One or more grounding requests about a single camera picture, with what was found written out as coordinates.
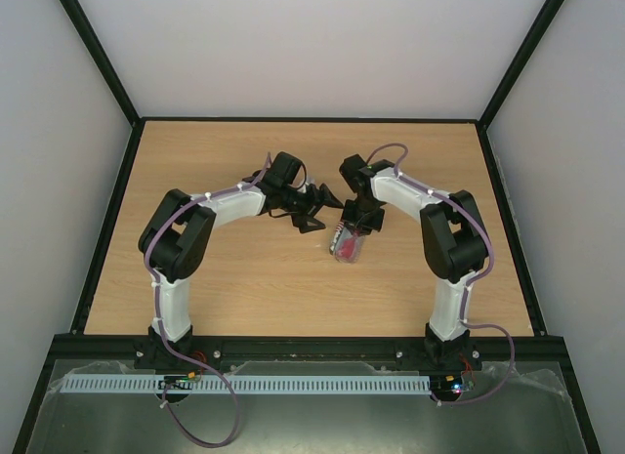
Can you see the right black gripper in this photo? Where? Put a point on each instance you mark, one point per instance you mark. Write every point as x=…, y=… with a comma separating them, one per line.
x=363, y=218

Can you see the electronics board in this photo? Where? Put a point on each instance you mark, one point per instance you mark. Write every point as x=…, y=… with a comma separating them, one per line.
x=454, y=384
x=182, y=382

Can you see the right electronics board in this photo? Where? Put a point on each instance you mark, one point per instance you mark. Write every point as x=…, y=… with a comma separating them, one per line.
x=454, y=384

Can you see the black front mounting rail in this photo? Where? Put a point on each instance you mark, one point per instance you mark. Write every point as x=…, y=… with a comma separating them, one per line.
x=223, y=353

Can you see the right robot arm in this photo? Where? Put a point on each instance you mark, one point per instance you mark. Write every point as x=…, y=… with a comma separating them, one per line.
x=454, y=239

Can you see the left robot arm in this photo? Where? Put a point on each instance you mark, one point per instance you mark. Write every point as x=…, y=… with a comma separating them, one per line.
x=176, y=237

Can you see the left electronics board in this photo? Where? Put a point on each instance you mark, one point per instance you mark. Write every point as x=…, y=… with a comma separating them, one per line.
x=182, y=382

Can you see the american flag glasses case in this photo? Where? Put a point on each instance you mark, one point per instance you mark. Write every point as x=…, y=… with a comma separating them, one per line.
x=338, y=230

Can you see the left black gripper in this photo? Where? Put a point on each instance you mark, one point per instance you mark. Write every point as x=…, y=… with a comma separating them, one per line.
x=316, y=202

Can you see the red sunglasses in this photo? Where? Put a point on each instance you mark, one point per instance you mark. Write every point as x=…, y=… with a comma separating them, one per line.
x=348, y=247

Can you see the light blue slotted cable duct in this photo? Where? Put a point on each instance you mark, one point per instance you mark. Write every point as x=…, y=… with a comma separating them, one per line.
x=247, y=384

